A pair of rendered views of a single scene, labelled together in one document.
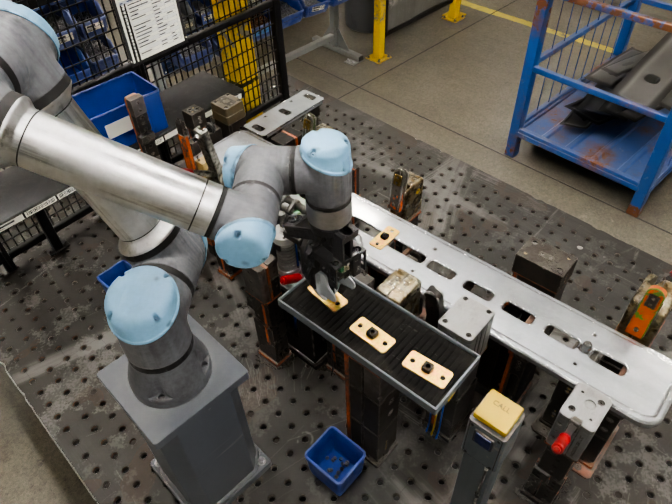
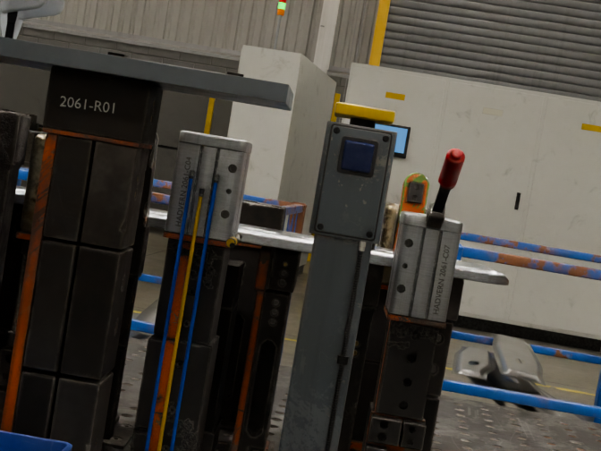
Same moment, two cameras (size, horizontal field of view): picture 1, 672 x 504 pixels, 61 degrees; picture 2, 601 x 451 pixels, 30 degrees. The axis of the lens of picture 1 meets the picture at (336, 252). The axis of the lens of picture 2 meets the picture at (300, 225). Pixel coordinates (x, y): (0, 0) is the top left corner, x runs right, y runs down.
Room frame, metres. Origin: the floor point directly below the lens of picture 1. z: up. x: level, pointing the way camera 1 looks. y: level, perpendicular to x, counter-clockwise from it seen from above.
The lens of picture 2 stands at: (-0.34, 0.54, 1.09)
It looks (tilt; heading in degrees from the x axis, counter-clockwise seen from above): 3 degrees down; 318
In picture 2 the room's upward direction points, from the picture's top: 9 degrees clockwise
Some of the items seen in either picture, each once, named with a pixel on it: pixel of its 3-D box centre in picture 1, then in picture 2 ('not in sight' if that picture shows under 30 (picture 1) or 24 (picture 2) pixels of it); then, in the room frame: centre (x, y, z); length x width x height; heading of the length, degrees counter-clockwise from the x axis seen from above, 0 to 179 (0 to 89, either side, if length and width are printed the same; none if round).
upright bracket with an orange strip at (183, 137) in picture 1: (198, 194); not in sight; (1.32, 0.39, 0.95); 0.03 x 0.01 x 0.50; 47
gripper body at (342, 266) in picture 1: (334, 245); not in sight; (0.71, 0.00, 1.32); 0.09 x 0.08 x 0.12; 39
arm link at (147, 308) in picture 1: (149, 314); not in sight; (0.62, 0.32, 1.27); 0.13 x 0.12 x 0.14; 174
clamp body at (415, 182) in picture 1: (404, 228); not in sight; (1.21, -0.20, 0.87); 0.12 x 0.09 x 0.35; 137
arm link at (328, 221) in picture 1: (330, 207); not in sight; (0.71, 0.00, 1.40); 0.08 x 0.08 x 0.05
